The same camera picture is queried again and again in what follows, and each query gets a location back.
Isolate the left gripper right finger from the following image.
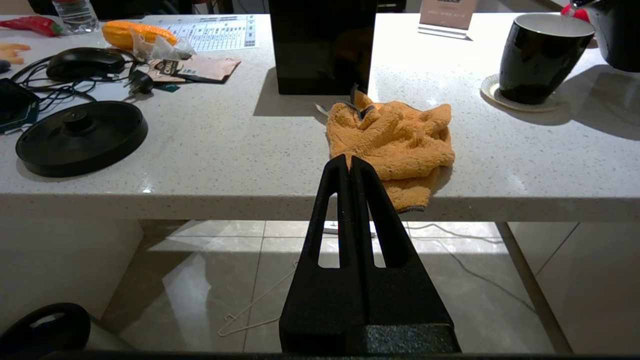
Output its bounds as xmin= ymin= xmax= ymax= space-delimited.
xmin=351 ymin=156 xmax=461 ymax=353

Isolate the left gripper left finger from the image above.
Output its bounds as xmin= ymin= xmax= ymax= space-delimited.
xmin=279 ymin=154 xmax=363 ymax=353

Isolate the brown tea bag packet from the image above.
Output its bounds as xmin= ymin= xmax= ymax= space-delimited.
xmin=148 ymin=54 xmax=242 ymax=84

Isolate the black cup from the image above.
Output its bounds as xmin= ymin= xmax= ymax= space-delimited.
xmin=499 ymin=13 xmax=597 ymax=105

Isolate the black round kettle base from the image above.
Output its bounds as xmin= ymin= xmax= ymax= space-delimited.
xmin=15 ymin=100 xmax=149 ymax=178

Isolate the clear plastic bag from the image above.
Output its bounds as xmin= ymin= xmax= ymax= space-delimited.
xmin=130 ymin=28 xmax=197 ymax=62

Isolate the black kettle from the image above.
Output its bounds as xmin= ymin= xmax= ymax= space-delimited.
xmin=585 ymin=0 xmax=640 ymax=73

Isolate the clear water bottle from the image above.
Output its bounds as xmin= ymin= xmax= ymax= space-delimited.
xmin=52 ymin=0 xmax=100 ymax=35

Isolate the orange fluffy cloth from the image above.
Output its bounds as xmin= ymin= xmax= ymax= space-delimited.
xmin=316 ymin=84 xmax=457 ymax=214

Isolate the white round coaster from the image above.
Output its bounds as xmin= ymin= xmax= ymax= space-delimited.
xmin=480 ymin=73 xmax=566 ymax=113

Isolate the black glossy box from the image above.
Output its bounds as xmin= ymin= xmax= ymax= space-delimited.
xmin=268 ymin=0 xmax=378 ymax=96

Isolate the black power plug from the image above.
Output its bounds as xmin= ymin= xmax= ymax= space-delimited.
xmin=127 ymin=70 xmax=155 ymax=95

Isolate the card sign in clear stand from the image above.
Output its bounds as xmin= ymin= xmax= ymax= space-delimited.
xmin=418 ymin=0 xmax=479 ymax=40

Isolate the printed paper sheet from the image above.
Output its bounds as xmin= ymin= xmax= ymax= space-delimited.
xmin=145 ymin=14 xmax=259 ymax=52

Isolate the yellow corn toy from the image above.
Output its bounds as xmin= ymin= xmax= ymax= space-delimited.
xmin=102 ymin=20 xmax=178 ymax=50

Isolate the black computer mouse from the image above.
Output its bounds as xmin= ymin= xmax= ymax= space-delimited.
xmin=46 ymin=47 xmax=127 ymax=82

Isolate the black flat device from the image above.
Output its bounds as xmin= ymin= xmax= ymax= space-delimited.
xmin=0 ymin=78 xmax=41 ymax=135

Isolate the red chili toy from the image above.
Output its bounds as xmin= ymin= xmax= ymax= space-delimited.
xmin=0 ymin=15 xmax=64 ymax=37

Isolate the orange toy hand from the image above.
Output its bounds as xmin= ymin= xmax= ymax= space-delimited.
xmin=0 ymin=43 xmax=31 ymax=65

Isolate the white wire hanger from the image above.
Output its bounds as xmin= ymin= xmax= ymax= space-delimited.
xmin=218 ymin=260 xmax=298 ymax=337

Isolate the white floor cable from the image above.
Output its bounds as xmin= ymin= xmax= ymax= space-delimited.
xmin=405 ymin=222 xmax=536 ymax=311

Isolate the black cable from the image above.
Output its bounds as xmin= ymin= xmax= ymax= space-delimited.
xmin=10 ymin=47 xmax=146 ymax=113

